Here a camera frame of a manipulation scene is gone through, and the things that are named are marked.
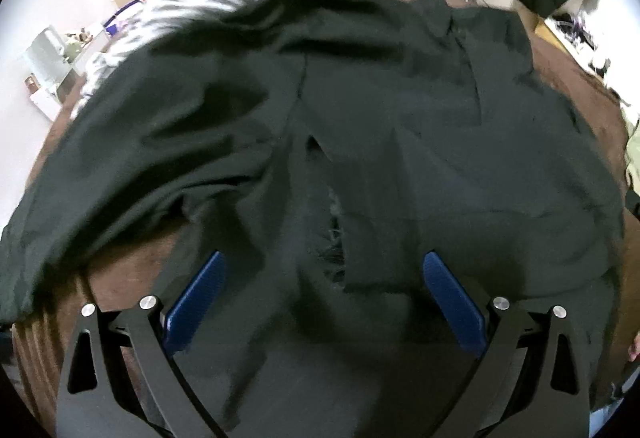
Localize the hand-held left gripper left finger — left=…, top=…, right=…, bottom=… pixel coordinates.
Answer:
left=56, top=251, right=227, bottom=438

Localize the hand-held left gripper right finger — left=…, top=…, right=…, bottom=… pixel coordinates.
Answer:
left=422, top=251, right=592, bottom=438

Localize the black sweatshirt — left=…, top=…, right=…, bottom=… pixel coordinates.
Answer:
left=0, top=0, right=626, bottom=438

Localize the brown blanket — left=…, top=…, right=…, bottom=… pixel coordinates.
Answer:
left=10, top=0, right=632, bottom=438

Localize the pale green cloth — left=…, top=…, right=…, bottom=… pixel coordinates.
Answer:
left=622, top=118, right=640, bottom=195

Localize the white box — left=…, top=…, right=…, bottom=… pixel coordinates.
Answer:
left=27, top=73, right=77, bottom=120

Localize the blue plastic basin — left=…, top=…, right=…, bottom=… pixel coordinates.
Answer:
left=102, top=1, right=144, bottom=37

